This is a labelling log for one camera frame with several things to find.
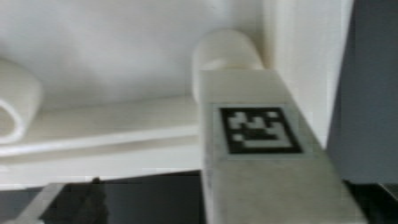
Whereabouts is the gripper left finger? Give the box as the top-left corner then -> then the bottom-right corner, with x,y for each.
10,176 -> 111,224

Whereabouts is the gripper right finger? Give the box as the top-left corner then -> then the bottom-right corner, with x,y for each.
344,182 -> 398,224

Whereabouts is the white square table top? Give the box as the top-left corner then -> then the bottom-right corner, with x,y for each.
0,0 -> 355,191

